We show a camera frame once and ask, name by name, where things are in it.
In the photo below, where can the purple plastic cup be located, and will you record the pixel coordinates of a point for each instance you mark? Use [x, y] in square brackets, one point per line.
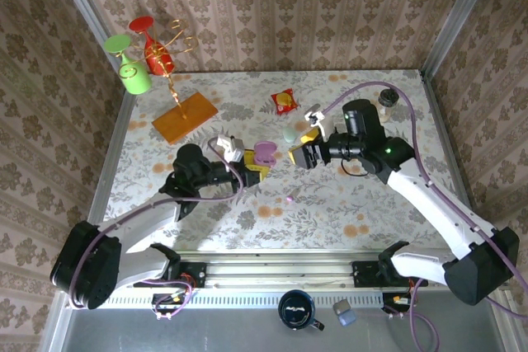
[265, 154]

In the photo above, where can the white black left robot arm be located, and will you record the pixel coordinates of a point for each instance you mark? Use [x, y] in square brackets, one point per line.
[86, 265]

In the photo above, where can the red snack packet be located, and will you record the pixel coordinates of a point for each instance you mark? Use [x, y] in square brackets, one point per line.
[284, 101]

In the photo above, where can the black topped sand timer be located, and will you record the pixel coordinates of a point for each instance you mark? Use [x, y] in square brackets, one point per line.
[389, 97]

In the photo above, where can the green wine glass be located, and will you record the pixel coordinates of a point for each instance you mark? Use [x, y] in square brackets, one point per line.
[136, 78]

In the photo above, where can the perforated metal strip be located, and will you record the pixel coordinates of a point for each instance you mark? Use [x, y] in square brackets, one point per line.
[231, 300]

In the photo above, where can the black connector block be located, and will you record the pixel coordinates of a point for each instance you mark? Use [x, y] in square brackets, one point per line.
[392, 300]
[165, 298]

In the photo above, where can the dark blue mug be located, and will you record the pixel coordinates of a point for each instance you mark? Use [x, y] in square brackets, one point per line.
[284, 315]

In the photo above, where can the red wine glass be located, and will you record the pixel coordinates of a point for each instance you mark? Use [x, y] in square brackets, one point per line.
[141, 24]

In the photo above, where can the small grey blue box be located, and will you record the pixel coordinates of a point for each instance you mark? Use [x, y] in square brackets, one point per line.
[345, 315]

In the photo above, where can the grey metal tray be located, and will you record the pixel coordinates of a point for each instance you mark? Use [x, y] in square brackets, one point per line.
[206, 331]

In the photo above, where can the aluminium side rail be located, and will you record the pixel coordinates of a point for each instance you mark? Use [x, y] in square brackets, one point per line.
[116, 142]
[449, 142]

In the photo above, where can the aluminium cross rail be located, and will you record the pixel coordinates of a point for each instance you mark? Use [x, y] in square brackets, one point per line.
[268, 273]

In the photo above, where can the aluminium frame post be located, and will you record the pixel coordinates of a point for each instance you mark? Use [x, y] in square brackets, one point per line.
[462, 6]
[84, 7]

